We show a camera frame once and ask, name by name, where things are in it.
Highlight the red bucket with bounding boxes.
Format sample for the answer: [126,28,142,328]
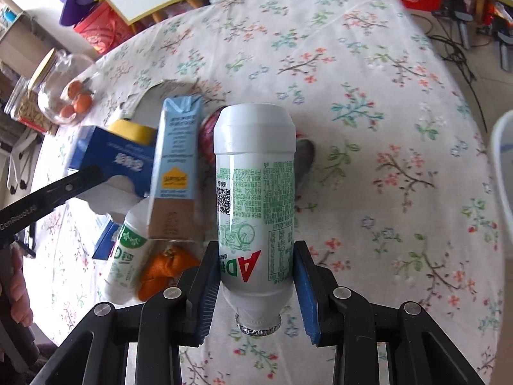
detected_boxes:
[74,2,135,55]

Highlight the small white bottle green label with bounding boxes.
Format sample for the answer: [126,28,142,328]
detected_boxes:
[102,209,151,303]

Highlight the white plastic bottle green label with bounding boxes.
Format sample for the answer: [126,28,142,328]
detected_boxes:
[212,103,297,335]

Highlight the clear jar of seeds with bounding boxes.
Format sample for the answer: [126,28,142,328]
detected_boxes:
[4,76,59,133]

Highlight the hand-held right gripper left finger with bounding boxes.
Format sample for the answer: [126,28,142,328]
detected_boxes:
[36,241,223,385]

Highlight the person's left hand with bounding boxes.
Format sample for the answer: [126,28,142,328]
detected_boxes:
[0,244,35,331]

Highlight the light blue drink carton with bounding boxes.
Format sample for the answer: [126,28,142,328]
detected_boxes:
[146,95,203,241]

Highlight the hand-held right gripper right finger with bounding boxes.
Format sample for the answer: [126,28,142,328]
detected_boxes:
[292,240,487,385]

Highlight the white plastic bin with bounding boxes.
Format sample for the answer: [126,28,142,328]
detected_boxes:
[488,110,513,245]

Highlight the black cables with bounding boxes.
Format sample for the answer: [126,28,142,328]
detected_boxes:
[413,12,490,137]

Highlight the glass teapot bamboo lid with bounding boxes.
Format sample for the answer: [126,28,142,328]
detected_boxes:
[28,48,101,126]

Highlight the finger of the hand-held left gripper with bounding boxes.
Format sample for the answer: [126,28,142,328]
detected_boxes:
[0,165,105,251]

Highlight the red foil wrapper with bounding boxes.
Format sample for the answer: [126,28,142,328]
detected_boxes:
[199,110,305,169]

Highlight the blue and white carton box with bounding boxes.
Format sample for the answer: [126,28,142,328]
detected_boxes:
[66,125,157,261]

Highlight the floral tablecloth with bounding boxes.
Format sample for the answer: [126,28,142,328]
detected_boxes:
[30,0,503,385]

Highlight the orange snack packet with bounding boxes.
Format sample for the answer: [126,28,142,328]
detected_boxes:
[138,246,201,301]

